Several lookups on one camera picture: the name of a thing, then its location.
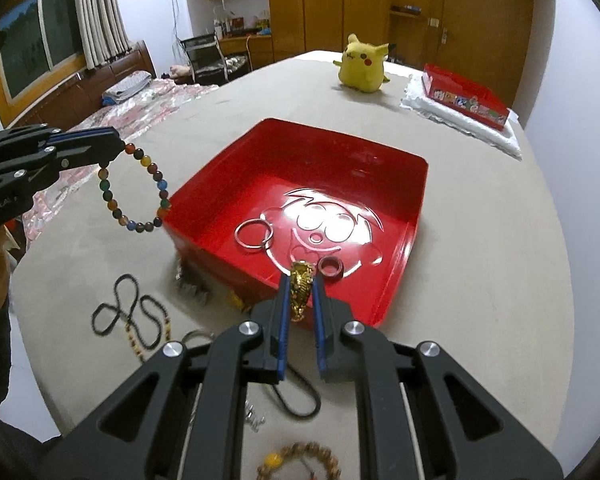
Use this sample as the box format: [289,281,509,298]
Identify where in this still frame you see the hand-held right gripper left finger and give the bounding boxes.
[37,275,293,480]

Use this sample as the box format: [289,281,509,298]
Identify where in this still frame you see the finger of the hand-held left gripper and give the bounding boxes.
[0,135,127,196]
[0,124,121,157]

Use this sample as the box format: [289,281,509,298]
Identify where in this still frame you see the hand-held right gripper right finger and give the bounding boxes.
[312,276,566,480]

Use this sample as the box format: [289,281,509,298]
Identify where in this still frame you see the gold pendant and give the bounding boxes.
[288,260,315,322]

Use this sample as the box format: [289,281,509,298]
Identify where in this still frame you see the colourful bead bracelet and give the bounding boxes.
[97,142,172,234]

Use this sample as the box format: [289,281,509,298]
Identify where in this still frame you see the black cord loop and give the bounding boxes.
[274,364,322,418]

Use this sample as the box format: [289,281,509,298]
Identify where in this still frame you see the silver pendant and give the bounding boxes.
[174,259,212,307]

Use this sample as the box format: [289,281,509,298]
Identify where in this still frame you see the brown wooden bead bracelet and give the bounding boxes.
[257,441,342,480]

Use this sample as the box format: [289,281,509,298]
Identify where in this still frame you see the black bead necklace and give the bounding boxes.
[91,274,174,364]

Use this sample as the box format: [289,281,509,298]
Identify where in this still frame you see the red plastic tray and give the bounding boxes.
[161,118,429,330]

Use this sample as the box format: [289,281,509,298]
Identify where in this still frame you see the wooden bed headboard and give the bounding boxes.
[0,40,157,131]

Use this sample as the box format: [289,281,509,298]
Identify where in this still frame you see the folded towel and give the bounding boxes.
[102,70,153,107]

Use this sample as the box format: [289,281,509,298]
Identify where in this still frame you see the floral blanket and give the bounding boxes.
[22,80,221,241]

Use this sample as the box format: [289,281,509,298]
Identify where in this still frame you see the small silver charm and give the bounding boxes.
[244,397,267,432]

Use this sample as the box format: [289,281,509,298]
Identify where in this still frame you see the window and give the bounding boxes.
[0,0,89,102]

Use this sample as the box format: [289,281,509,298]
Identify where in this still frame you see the striped curtain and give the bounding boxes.
[72,0,133,69]

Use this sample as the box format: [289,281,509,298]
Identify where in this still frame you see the black chair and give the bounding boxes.
[180,33,232,86]

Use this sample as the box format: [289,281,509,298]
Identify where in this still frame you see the person's dark clothing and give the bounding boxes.
[0,305,66,480]

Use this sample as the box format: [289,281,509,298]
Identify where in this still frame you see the wooden desk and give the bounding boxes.
[217,30,276,72]

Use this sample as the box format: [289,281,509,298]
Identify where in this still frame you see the white folded cloth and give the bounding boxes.
[400,74,523,161]

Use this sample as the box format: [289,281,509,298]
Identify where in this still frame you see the red box with pictures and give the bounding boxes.
[422,63,511,133]

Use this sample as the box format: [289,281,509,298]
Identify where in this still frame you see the yellow plush toy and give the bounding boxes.
[333,33,392,94]

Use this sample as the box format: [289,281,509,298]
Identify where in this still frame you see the wooden wardrobe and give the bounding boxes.
[267,0,394,64]

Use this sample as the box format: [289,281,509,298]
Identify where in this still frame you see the wooden door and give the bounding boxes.
[391,0,537,73]

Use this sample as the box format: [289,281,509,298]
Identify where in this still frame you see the hanging wall cables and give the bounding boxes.
[166,0,183,58]

